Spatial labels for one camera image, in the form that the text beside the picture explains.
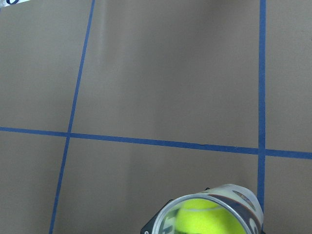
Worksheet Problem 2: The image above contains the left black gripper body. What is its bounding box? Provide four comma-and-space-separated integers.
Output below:
141, 212, 161, 234

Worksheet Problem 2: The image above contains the clear tennis ball can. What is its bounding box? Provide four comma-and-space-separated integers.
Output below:
158, 184, 263, 234

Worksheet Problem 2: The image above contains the yellow Roland Garros tennis ball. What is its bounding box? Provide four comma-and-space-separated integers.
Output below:
175, 198, 246, 234

